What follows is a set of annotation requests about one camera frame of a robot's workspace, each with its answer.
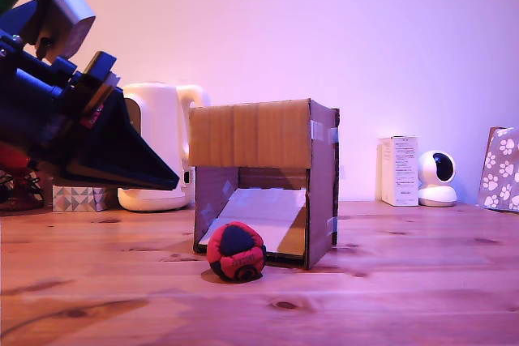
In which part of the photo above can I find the red and black footbag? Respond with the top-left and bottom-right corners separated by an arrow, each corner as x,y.
205,220 -> 268,284

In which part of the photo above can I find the cardboard dice tower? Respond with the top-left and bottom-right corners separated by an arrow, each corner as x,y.
187,97 -> 341,272

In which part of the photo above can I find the geometric print tissue box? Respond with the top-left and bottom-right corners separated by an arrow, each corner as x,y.
51,185 -> 109,213

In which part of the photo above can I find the white electric kettle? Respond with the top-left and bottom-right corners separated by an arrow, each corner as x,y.
117,82 -> 212,212

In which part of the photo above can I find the white printed carton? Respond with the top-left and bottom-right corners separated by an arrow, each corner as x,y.
379,135 -> 420,207

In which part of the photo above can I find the paw print bag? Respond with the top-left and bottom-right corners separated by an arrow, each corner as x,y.
476,126 -> 519,213

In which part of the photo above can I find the red glass pedestal bowl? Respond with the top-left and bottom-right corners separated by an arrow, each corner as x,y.
0,145 -> 54,212

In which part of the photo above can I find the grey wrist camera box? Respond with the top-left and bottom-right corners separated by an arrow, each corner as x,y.
11,0 -> 97,60

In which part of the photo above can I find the small white round camera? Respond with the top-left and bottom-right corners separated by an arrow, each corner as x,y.
417,149 -> 459,207

